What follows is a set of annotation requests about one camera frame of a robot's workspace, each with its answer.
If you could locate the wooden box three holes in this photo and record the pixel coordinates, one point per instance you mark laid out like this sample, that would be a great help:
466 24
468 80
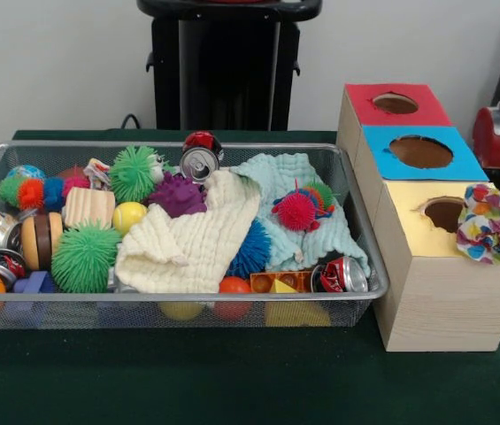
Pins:
444 301

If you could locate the plain green puffer ball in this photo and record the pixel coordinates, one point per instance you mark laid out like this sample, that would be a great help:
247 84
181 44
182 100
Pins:
83 257

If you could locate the crushed red soda can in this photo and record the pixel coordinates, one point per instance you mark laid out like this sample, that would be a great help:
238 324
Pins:
340 274

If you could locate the mint waffle cloth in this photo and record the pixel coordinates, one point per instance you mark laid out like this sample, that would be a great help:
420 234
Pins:
285 172

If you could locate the multicoloured fuzzy caterpillar toy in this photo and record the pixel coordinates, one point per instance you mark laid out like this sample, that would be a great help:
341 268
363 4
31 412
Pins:
30 195

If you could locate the purple spiky rubber toy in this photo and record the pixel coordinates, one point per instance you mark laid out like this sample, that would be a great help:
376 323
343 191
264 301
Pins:
176 195

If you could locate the dark green table cloth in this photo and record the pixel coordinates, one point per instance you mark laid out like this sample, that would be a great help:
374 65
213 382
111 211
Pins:
232 376

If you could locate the colourful patterned cloth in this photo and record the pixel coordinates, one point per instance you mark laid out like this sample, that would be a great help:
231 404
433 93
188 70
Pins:
490 230

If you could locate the wooden toy burger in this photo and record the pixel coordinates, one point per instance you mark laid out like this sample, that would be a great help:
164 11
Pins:
33 241

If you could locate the cream waffle cloth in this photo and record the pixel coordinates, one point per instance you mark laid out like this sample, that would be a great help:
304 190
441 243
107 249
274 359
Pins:
187 252

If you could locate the green puffer toy white face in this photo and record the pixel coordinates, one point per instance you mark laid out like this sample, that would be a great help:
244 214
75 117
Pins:
134 172

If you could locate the uncrushed red soda can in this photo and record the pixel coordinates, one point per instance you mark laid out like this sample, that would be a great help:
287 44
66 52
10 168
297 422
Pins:
197 164

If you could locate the pink spiky rubber toy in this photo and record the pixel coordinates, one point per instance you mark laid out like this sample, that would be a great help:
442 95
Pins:
294 208

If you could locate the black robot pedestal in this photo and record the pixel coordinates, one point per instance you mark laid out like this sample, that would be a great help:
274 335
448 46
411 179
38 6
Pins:
227 66

